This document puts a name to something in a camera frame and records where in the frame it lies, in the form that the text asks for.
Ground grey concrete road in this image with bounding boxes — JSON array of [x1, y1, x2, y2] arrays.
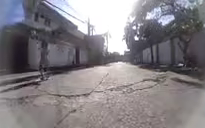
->
[[0, 61, 205, 128]]

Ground white wall with blue stripes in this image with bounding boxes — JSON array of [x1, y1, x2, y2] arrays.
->
[[132, 31, 205, 68]]

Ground thin young tree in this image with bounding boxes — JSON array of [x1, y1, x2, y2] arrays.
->
[[29, 29, 54, 82]]

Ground utility pole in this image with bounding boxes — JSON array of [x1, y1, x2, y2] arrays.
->
[[86, 16, 92, 37]]

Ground overhead wires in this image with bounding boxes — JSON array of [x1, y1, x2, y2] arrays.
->
[[43, 0, 88, 25]]

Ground raised concrete sidewalk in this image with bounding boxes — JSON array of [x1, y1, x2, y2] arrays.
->
[[0, 69, 63, 94]]

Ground building with white wall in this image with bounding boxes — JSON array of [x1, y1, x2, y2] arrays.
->
[[0, 0, 106, 73]]

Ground row of trees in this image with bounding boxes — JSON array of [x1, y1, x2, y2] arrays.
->
[[122, 0, 205, 66]]

